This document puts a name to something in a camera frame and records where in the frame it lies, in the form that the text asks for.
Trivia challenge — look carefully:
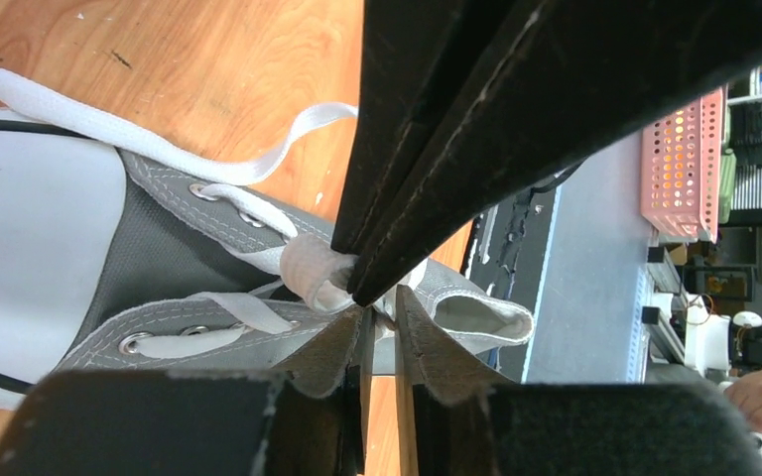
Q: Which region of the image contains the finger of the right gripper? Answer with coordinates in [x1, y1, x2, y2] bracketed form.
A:
[331, 1, 539, 255]
[347, 0, 762, 305]

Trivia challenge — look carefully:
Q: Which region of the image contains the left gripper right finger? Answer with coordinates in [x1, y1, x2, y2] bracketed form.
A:
[396, 286, 762, 475]

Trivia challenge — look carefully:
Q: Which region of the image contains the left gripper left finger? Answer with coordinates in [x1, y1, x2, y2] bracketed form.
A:
[0, 307, 371, 475]

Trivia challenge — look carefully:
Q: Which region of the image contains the grey canvas sneaker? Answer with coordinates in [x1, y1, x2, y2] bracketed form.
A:
[0, 104, 537, 412]

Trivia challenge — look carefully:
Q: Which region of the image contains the white shoelace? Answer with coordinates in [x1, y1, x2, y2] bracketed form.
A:
[0, 56, 429, 361]

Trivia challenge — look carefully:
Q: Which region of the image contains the pink perforated basket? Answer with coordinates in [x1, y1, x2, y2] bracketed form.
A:
[639, 86, 726, 243]

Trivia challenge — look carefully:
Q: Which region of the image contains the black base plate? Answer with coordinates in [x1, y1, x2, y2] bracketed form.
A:
[459, 186, 563, 386]

